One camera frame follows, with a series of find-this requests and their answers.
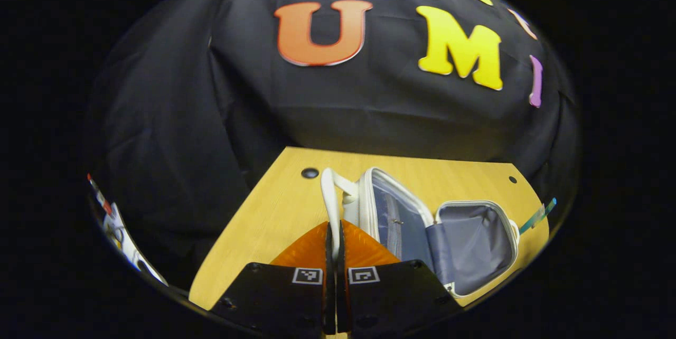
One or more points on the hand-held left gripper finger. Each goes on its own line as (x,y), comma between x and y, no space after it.
(342,297)
(330,297)

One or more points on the white suitcase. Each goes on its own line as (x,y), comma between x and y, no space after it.
(465,244)

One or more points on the black backdrop cloth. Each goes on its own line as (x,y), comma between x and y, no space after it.
(211,117)

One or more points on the cluttered white side desk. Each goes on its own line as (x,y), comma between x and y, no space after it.
(119,233)

